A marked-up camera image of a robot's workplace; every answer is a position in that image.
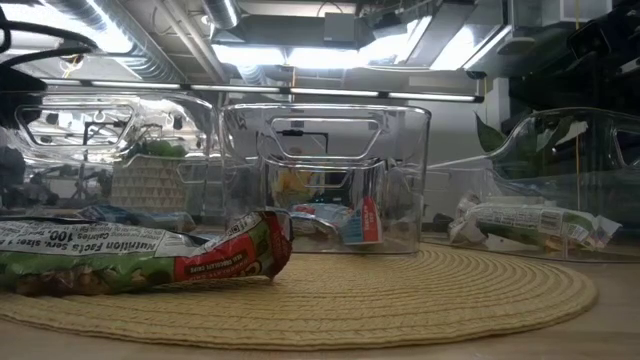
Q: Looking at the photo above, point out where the green red snack bag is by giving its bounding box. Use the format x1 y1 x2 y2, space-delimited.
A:
0 208 295 297

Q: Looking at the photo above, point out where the red green granola bar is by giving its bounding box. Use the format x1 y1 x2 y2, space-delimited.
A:
462 199 623 252

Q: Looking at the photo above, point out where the dark blue granola bar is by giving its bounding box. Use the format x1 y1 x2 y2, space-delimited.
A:
74 203 136 224

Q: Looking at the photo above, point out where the clear plastic bin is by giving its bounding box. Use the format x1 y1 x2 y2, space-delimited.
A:
0 89 226 236
424 107 640 264
219 103 432 255

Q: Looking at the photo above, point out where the linear ceiling light strip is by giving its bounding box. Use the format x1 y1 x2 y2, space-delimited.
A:
39 77 485 104

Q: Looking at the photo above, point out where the bright ceiling light panel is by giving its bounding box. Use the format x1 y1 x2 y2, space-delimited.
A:
212 42 362 70

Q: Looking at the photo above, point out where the round woven straw placemat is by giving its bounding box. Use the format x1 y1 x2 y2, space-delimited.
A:
0 243 599 350

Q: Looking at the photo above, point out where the succulent in patterned pot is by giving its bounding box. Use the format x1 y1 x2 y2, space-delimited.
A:
109 139 190 226

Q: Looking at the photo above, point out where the snake plant in white pot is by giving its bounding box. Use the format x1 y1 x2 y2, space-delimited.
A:
474 112 576 179

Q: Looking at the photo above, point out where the white ceiling disc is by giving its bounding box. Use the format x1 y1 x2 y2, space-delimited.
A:
494 34 537 57

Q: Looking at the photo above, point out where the white ceiling vent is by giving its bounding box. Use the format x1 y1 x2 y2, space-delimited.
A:
512 0 614 29

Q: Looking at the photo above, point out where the silver ventilation duct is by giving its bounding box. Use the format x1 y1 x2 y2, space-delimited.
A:
199 0 242 30

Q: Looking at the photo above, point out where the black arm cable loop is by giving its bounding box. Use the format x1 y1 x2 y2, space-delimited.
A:
0 18 99 69

